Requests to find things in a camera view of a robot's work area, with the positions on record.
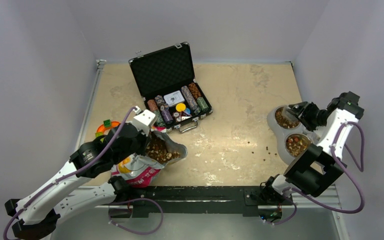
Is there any pet food bag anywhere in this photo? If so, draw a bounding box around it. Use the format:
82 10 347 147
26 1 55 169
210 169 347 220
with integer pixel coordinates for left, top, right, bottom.
110 129 188 188

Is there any grey metal scoop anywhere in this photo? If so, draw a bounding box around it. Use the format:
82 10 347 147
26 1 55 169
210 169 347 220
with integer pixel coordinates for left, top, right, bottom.
281 106 298 122

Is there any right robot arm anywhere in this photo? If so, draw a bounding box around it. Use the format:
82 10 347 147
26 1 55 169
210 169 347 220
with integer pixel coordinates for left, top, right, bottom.
260 91 364 204

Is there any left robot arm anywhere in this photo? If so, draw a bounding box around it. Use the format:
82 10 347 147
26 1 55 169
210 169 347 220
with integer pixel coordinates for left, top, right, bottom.
2 106 156 240

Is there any grey double pet bowl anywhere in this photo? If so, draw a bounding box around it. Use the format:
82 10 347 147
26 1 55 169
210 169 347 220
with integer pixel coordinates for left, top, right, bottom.
266 105 313 165

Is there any orange green toy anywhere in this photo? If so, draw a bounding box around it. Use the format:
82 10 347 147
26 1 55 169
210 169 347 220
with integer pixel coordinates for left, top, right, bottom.
95 119 120 137

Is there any white playing card box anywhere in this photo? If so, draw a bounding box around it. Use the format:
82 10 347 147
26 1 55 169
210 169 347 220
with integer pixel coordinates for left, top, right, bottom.
163 90 185 107

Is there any yellow dealer chip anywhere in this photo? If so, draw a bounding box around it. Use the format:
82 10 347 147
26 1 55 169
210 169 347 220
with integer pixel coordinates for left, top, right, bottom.
175 102 187 112

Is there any black poker chip case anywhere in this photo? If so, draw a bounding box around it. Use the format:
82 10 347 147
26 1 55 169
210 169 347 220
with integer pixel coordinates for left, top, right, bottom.
128 41 213 134

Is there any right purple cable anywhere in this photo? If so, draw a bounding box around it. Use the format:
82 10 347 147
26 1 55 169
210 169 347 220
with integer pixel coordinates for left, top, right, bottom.
264 121 366 226

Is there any purple cable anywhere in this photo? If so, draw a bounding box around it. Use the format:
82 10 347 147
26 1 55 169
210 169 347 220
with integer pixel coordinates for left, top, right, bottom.
264 121 366 226
2 105 165 240

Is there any aluminium frame rail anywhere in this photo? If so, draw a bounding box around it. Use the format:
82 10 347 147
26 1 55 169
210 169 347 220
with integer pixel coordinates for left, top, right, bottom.
74 59 107 150

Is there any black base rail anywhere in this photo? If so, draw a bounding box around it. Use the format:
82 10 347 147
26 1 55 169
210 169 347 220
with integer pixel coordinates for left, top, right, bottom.
96 185 294 220

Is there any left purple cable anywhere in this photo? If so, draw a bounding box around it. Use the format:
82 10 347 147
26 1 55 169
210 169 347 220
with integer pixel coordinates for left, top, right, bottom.
2 105 165 240

